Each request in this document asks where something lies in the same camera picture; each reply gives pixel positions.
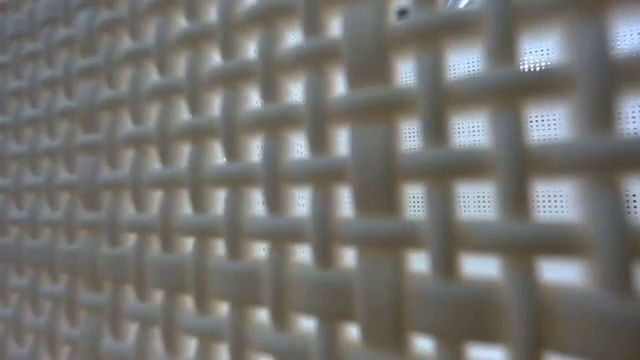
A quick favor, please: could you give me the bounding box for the white woven plastic basket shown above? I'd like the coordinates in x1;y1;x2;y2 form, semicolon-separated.
0;0;640;360

